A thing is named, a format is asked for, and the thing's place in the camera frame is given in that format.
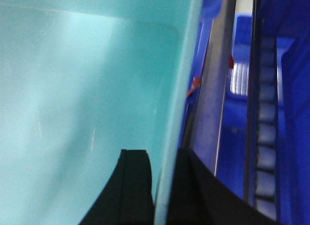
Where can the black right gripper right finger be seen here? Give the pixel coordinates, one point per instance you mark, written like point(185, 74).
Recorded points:
point(199, 198)

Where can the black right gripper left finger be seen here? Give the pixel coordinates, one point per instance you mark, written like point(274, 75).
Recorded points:
point(127, 197)

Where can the light blue plastic bin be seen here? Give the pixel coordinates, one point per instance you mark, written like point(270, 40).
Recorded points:
point(80, 80)

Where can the dark blue bin lower right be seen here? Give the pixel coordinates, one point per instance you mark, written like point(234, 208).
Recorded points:
point(264, 155)

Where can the dark blue bin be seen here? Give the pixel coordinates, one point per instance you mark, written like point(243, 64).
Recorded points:
point(210, 9)
point(264, 155)

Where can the dark blue bin lower middle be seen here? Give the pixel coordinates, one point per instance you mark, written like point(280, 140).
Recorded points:
point(210, 9)

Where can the red snack package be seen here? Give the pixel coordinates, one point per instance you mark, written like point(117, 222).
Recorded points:
point(196, 82)

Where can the stainless steel shelf rail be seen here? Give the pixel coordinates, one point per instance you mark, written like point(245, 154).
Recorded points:
point(202, 126)

